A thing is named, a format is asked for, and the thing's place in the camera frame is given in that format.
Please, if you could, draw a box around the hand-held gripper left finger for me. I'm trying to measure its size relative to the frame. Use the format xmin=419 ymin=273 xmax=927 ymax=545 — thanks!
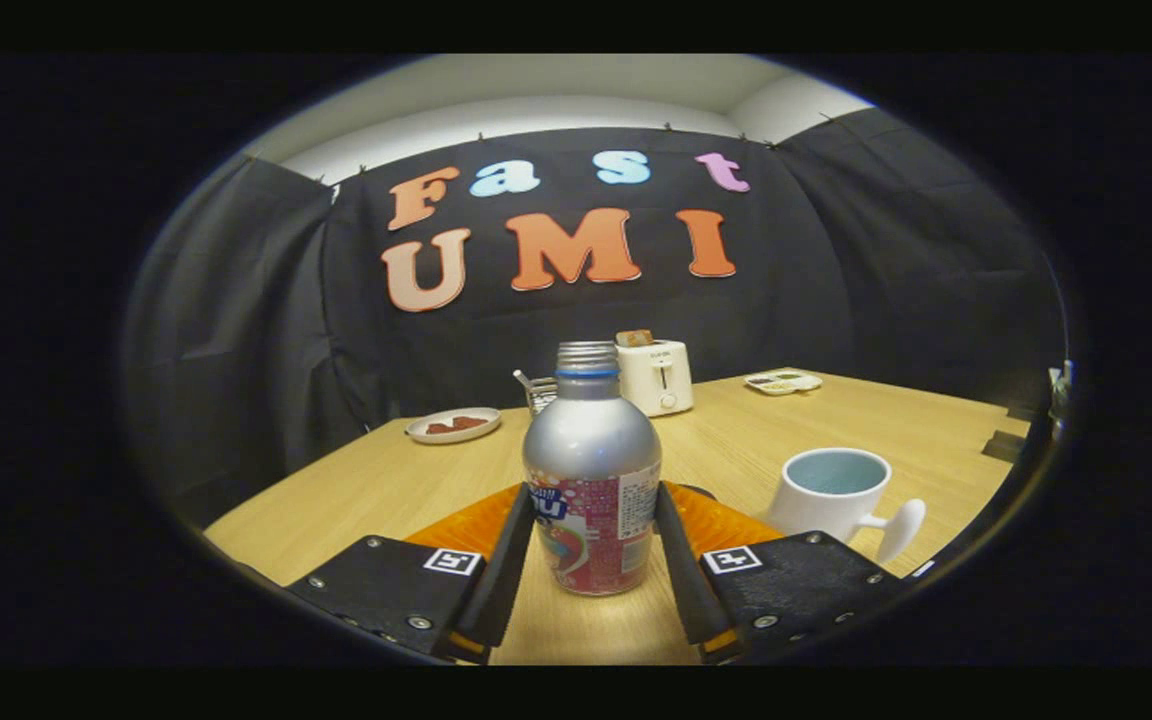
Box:
xmin=286 ymin=484 xmax=536 ymax=663

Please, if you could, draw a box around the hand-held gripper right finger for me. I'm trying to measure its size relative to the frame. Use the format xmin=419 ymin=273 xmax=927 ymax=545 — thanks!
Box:
xmin=655 ymin=482 xmax=906 ymax=663

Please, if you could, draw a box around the white cup blue inside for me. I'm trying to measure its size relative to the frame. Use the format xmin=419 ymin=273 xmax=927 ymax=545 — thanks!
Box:
xmin=764 ymin=447 xmax=927 ymax=564

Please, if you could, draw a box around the silver juice bottle red label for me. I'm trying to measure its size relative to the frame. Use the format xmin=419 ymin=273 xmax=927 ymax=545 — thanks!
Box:
xmin=522 ymin=341 xmax=664 ymax=597

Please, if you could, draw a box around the wooden table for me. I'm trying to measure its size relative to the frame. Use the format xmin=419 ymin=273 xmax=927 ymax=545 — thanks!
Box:
xmin=204 ymin=368 xmax=1032 ymax=666

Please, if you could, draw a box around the white oval plate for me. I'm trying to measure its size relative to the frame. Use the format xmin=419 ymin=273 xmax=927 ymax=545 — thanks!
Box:
xmin=405 ymin=407 xmax=503 ymax=445

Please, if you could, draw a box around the white toaster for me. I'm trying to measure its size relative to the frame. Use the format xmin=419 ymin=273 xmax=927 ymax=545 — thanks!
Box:
xmin=616 ymin=340 xmax=694 ymax=417

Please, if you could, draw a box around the white divided snack tray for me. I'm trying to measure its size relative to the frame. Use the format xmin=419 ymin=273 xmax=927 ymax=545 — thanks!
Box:
xmin=744 ymin=369 xmax=823 ymax=396

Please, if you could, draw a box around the black backdrop cloth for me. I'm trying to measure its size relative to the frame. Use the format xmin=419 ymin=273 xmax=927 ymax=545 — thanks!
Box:
xmin=121 ymin=108 xmax=1067 ymax=521

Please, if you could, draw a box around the side stand with small items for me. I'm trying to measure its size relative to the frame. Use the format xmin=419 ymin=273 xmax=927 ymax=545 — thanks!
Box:
xmin=1048 ymin=360 xmax=1077 ymax=441

